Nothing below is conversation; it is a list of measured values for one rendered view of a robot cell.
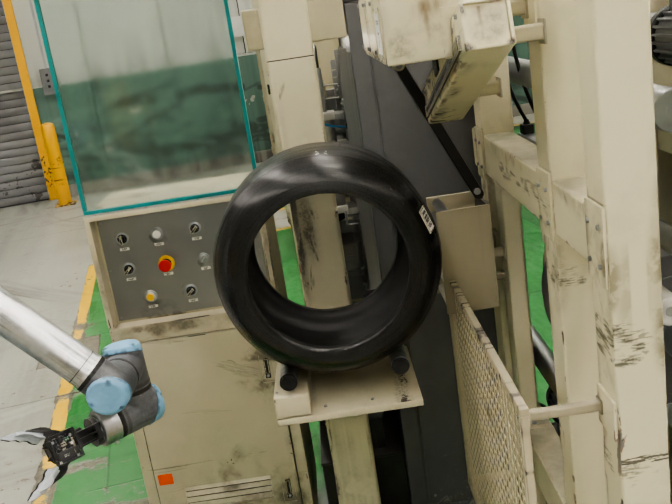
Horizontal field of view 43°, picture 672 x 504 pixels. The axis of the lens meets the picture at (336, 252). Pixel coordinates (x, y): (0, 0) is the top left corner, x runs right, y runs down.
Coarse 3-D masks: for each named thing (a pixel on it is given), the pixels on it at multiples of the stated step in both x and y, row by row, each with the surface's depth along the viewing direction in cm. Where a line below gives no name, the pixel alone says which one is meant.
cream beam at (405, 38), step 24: (360, 0) 212; (384, 0) 161; (408, 0) 161; (432, 0) 161; (456, 0) 162; (384, 24) 162; (408, 24) 162; (432, 24) 163; (384, 48) 164; (408, 48) 164; (432, 48) 164
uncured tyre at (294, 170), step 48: (336, 144) 210; (240, 192) 200; (288, 192) 195; (336, 192) 195; (384, 192) 196; (240, 240) 197; (432, 240) 201; (240, 288) 200; (384, 288) 230; (432, 288) 204; (288, 336) 206; (336, 336) 230; (384, 336) 205
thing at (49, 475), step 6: (54, 468) 192; (48, 474) 191; (54, 474) 189; (42, 480) 190; (48, 480) 189; (36, 486) 190; (42, 486) 189; (48, 486) 187; (36, 492) 188; (42, 492) 188; (30, 498) 187; (36, 498) 188
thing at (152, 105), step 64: (64, 0) 244; (128, 0) 244; (192, 0) 245; (64, 64) 248; (128, 64) 249; (192, 64) 250; (64, 128) 253; (128, 128) 254; (192, 128) 255; (128, 192) 259; (192, 192) 260
